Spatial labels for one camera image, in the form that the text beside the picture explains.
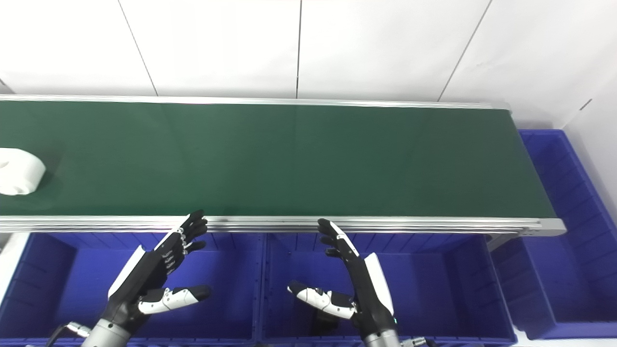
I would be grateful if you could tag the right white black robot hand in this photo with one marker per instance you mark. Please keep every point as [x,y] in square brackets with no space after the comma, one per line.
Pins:
[366,289]

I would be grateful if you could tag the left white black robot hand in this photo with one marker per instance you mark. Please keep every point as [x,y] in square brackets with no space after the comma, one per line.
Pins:
[144,274]

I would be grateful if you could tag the white round plastic part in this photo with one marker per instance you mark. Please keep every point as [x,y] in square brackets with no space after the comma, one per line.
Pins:
[19,171]

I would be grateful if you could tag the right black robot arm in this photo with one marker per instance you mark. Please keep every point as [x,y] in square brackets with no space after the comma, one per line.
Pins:
[382,340]

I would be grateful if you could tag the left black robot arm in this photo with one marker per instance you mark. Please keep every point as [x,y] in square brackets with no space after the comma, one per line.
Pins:
[108,335]

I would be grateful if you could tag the blue plastic bin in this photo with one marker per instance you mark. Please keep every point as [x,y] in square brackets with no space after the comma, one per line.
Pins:
[569,250]
[212,299]
[434,294]

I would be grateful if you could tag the green conveyor belt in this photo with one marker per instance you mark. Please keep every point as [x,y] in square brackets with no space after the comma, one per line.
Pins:
[299,159]

